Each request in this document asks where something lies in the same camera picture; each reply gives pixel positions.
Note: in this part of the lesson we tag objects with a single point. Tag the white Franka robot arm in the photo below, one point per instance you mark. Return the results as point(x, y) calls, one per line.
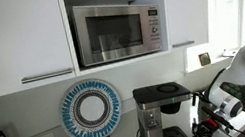
point(241, 71)

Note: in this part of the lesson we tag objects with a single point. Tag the black wrist camera red mount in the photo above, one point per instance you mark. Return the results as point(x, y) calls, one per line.
point(212, 122)

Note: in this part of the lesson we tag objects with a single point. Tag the white upper kitchen cabinet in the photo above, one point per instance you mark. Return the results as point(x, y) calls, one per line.
point(9, 41)

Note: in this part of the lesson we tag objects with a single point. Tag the stainless steel microwave oven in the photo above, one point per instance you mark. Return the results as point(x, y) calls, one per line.
point(115, 29)

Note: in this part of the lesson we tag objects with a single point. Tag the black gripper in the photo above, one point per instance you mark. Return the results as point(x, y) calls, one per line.
point(206, 131)

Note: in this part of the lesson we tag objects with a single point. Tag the blue patterned decorative plate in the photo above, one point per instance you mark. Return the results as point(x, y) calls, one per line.
point(71, 121)

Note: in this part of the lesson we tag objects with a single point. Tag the steel and black coffee maker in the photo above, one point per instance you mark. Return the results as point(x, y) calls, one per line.
point(153, 120)

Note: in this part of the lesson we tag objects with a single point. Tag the small dark picture frame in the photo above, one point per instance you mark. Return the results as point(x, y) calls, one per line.
point(204, 59)

